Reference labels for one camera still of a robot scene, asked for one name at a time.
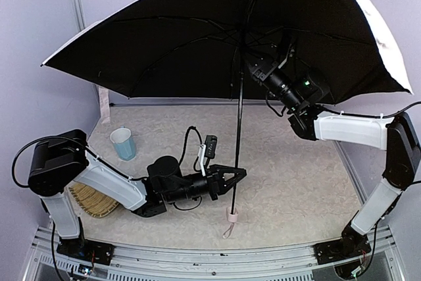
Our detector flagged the pink folding umbrella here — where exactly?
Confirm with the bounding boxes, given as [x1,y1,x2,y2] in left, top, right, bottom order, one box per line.
[41,0,414,240]

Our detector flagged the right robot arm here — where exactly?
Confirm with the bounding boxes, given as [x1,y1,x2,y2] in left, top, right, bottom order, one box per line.
[243,48,420,252]

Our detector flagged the front aluminium rail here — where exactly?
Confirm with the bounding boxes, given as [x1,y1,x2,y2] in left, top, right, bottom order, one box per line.
[17,226,409,280]

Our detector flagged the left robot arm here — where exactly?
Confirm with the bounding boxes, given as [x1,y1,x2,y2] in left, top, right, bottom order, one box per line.
[28,129,247,240]

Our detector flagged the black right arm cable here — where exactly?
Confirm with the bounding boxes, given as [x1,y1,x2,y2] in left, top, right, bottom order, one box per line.
[265,99,421,120]

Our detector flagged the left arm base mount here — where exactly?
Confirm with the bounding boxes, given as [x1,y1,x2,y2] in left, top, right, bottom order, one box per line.
[57,239,114,266]

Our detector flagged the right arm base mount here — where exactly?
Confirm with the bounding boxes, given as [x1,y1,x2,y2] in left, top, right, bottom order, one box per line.
[314,239,372,265]

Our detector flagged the woven bamboo tray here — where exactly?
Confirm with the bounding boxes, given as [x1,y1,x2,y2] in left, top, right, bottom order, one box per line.
[69,183,120,218]

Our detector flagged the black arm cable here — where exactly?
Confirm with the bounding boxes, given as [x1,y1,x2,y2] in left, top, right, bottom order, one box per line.
[11,125,203,187]
[265,99,421,120]

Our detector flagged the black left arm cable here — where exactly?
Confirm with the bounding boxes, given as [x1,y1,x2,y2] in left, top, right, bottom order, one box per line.
[11,125,203,187]

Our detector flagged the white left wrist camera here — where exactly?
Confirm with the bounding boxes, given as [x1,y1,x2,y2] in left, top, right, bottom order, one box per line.
[197,135,218,176]

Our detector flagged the light blue white mug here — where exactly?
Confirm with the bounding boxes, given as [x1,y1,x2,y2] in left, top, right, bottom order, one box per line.
[110,126,136,161]

